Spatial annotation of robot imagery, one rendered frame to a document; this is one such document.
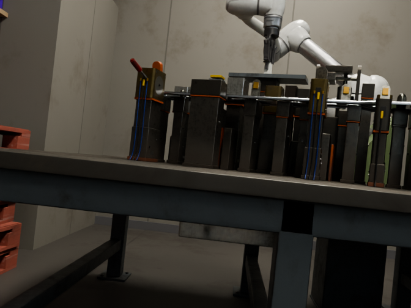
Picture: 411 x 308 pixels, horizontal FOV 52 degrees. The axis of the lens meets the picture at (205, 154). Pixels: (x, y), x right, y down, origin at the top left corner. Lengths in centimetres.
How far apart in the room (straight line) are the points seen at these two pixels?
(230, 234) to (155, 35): 336
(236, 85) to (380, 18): 285
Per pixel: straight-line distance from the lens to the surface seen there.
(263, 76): 206
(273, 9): 218
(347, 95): 186
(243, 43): 431
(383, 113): 150
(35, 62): 322
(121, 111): 432
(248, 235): 124
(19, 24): 333
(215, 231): 124
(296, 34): 271
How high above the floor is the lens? 72
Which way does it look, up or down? 1 degrees up
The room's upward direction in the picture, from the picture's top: 6 degrees clockwise
